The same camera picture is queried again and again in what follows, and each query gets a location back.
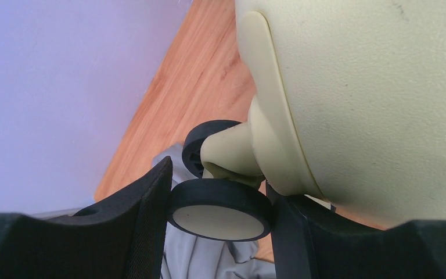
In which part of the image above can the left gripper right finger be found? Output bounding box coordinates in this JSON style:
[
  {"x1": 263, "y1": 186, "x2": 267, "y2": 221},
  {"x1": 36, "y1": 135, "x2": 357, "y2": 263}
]
[{"x1": 267, "y1": 187, "x2": 446, "y2": 278}]

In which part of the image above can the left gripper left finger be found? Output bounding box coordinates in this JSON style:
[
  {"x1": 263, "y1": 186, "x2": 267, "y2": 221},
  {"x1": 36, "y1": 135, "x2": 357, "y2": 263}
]
[{"x1": 0, "y1": 157, "x2": 173, "y2": 278}]

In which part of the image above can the grey crumpled cloth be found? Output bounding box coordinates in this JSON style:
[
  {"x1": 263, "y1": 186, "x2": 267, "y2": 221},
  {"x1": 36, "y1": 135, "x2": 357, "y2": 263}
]
[{"x1": 153, "y1": 144, "x2": 276, "y2": 278}]

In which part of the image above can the cream suitcase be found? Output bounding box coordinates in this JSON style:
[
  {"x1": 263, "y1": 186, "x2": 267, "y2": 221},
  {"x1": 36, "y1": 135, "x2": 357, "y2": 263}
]
[{"x1": 168, "y1": 1, "x2": 446, "y2": 241}]

